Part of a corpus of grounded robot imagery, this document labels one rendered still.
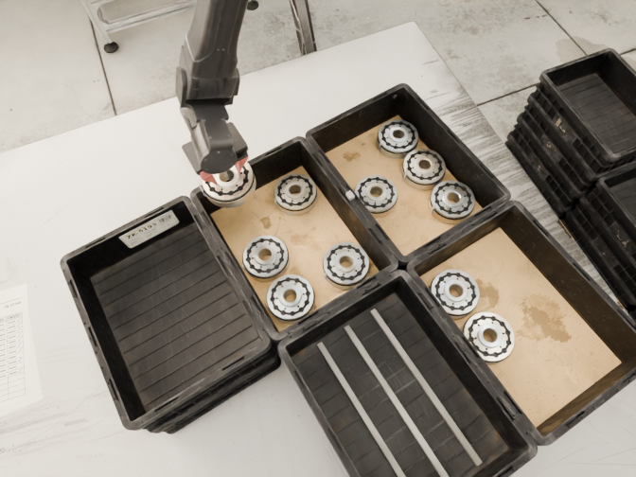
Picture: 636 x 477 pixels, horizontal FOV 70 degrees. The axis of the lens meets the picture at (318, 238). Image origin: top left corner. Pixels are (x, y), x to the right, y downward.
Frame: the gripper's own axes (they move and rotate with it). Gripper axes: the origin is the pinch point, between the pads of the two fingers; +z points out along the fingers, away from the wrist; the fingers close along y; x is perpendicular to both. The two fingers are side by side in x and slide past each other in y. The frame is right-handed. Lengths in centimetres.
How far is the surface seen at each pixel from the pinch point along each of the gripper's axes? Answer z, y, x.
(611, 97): 58, 139, -6
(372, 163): 22.8, 35.2, -1.2
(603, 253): 78, 107, -48
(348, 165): 22.8, 29.9, 1.5
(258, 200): 22.5, 5.7, 4.6
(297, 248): 22.4, 7.3, -11.7
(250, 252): 19.4, -2.7, -8.0
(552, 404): 22, 33, -67
